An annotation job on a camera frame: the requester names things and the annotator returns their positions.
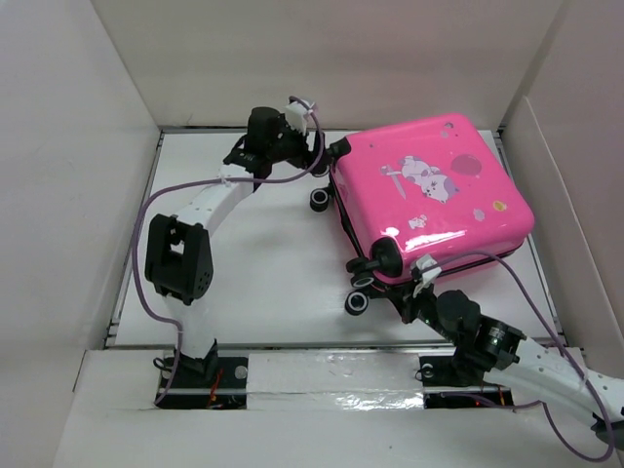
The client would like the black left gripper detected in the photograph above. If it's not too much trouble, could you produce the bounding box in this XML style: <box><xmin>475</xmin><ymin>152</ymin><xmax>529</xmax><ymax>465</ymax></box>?
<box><xmin>266</xmin><ymin>115</ymin><xmax>330</xmax><ymax>175</ymax></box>

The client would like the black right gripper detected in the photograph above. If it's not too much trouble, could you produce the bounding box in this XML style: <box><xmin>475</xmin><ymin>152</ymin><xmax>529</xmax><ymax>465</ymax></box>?
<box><xmin>384</xmin><ymin>277</ymin><xmax>461</xmax><ymax>345</ymax></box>

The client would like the pink hard-shell suitcase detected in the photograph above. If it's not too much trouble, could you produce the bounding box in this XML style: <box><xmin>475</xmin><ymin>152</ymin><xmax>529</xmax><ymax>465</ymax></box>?
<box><xmin>310</xmin><ymin>113</ymin><xmax>534</xmax><ymax>315</ymax></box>

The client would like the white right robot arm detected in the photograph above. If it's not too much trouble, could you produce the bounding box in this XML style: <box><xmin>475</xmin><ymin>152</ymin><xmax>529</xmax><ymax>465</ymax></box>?
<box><xmin>400</xmin><ymin>287</ymin><xmax>623</xmax><ymax>450</ymax></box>

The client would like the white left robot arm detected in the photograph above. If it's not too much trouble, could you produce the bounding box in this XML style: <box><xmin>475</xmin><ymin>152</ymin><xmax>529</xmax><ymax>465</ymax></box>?
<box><xmin>144</xmin><ymin>97</ymin><xmax>326</xmax><ymax>387</ymax></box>

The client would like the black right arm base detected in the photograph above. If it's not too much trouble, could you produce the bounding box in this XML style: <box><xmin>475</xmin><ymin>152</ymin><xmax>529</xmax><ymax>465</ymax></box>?
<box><xmin>414</xmin><ymin>355</ymin><xmax>514</xmax><ymax>410</ymax></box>

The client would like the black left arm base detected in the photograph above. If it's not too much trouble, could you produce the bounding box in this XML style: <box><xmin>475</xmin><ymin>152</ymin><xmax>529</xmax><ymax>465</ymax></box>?
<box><xmin>154</xmin><ymin>356</ymin><xmax>249</xmax><ymax>410</ymax></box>

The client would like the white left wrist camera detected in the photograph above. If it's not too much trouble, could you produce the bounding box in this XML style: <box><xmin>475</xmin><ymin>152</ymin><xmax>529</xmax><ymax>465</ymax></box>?
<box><xmin>283</xmin><ymin>96</ymin><xmax>317</xmax><ymax>135</ymax></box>

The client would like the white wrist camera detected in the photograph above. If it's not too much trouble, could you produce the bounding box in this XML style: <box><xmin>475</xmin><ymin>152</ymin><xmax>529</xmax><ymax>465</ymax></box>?
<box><xmin>283</xmin><ymin>96</ymin><xmax>317</xmax><ymax>135</ymax></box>
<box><xmin>410</xmin><ymin>254</ymin><xmax>442</xmax><ymax>298</ymax></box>

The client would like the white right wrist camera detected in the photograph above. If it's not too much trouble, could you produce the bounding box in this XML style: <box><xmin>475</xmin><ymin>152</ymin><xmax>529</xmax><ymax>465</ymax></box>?
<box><xmin>410</xmin><ymin>254</ymin><xmax>442</xmax><ymax>298</ymax></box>

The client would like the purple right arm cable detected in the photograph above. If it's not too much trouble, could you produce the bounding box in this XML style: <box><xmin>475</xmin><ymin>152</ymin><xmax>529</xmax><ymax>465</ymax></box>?
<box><xmin>413</xmin><ymin>249</ymin><xmax>615</xmax><ymax>462</ymax></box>

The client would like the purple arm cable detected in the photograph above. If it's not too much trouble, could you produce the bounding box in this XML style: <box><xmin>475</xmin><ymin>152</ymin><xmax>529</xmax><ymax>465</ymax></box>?
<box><xmin>132</xmin><ymin>95</ymin><xmax>328</xmax><ymax>406</ymax></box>
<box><xmin>413</xmin><ymin>249</ymin><xmax>615</xmax><ymax>462</ymax></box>

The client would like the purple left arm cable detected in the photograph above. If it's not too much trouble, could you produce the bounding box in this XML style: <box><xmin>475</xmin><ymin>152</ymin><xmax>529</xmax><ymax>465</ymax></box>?
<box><xmin>132</xmin><ymin>95</ymin><xmax>328</xmax><ymax>406</ymax></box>

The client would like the aluminium front rail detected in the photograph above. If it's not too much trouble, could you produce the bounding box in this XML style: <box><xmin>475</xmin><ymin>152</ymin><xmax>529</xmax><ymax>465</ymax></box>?
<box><xmin>104</xmin><ymin>340</ymin><xmax>518</xmax><ymax>353</ymax></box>

